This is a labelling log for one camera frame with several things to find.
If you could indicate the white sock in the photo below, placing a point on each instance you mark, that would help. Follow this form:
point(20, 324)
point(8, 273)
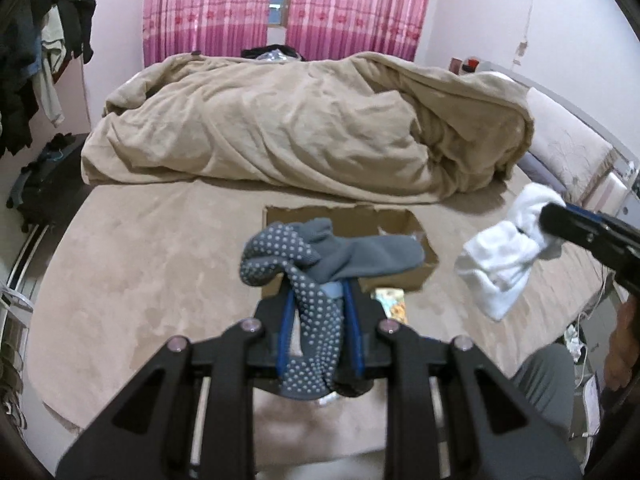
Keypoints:
point(496, 263)

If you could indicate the grey dotted sock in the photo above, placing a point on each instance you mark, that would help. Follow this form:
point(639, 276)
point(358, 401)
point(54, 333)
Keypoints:
point(317, 264)

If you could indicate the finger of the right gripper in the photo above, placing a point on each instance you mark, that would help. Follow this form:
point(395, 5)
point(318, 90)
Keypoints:
point(575, 225)

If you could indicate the grey trouser leg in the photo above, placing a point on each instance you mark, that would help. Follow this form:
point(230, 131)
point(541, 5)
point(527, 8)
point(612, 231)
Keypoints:
point(546, 378)

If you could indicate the hanging clothes pile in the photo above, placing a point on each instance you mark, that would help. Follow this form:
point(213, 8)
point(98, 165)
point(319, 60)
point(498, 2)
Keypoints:
point(40, 38)

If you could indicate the cartoon tissue pack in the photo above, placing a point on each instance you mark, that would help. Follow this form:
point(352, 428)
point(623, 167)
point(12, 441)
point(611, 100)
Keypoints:
point(393, 302)

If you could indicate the pink curtain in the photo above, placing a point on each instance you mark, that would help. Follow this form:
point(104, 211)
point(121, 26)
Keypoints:
point(212, 27)
point(334, 29)

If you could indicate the beige duvet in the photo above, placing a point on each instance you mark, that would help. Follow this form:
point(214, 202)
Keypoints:
point(369, 127)

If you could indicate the person's right hand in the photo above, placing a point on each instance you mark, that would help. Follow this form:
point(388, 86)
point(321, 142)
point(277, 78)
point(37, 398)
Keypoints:
point(624, 348)

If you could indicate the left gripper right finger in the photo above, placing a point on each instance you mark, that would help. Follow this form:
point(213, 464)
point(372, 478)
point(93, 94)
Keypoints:
point(447, 403)

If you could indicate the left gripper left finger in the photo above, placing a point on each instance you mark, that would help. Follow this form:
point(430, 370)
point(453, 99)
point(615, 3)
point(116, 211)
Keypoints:
point(188, 412)

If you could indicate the dark bag on floor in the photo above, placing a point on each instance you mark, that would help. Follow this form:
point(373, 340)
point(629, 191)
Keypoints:
point(50, 182)

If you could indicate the pink curtain left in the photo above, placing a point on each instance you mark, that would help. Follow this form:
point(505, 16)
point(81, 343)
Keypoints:
point(212, 27)

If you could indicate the white padded headboard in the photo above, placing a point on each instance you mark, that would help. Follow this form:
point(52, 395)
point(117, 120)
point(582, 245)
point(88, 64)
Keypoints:
point(597, 170)

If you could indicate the grey pillow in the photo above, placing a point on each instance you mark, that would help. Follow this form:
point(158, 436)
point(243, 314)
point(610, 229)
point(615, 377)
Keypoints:
point(538, 173)

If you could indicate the pink curtain right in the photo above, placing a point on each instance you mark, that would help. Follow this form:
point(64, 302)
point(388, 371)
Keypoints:
point(334, 29)

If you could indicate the beige bed sheet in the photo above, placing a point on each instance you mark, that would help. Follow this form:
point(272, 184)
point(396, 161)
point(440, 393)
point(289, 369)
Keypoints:
point(141, 263)

